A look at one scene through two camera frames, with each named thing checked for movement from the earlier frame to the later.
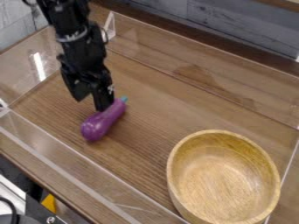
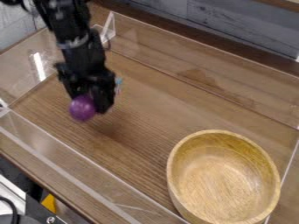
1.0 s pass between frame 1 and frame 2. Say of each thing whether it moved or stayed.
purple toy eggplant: moved
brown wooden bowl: stayed
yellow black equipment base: stayed
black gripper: stayed
